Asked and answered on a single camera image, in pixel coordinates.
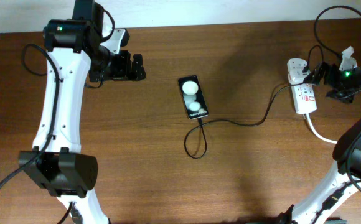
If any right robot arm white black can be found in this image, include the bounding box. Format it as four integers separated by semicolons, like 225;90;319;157
276;47;361;224

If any white wall charger adapter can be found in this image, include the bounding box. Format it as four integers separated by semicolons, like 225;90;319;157
288;68;310;85

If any black smartphone with lit screen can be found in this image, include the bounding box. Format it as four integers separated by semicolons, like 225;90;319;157
177;75;209;119

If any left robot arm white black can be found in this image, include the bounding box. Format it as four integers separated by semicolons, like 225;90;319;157
19;0;146;223

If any white power strip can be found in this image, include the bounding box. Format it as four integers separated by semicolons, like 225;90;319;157
287;58;317;114

